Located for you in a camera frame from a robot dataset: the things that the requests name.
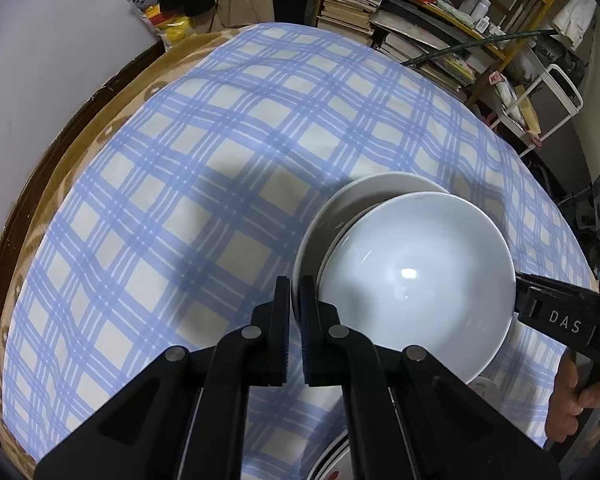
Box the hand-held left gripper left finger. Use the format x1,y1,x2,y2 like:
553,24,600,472
32,276,292,480

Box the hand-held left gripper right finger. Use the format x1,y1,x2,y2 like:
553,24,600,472
299,275,563,480

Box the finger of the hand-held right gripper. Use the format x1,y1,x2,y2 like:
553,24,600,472
514,271,600,358

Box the plain white bowl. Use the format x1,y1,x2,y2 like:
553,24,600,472
292,171,456,321

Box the large red patterned bowl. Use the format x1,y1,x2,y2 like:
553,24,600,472
316,191,516,386

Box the person's right hand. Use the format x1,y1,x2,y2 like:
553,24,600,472
545,345,600,446

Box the white trolley cart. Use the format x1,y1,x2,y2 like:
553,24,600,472
480,42,586,151

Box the black bag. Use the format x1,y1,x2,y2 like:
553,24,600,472
532,40,578,78

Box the blue plaid cloth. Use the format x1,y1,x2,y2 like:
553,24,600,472
2,22,598,480

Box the wooden shelf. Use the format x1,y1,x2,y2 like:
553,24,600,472
315,0,563,106

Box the green metal pole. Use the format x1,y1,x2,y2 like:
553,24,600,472
400,27,561,67

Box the pile of magazines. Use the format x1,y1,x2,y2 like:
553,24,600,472
367,0,481,101

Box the stack of brown books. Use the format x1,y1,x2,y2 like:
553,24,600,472
316,0,383,36

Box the plastic bag of toys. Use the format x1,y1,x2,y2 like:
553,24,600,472
125,0,196,51

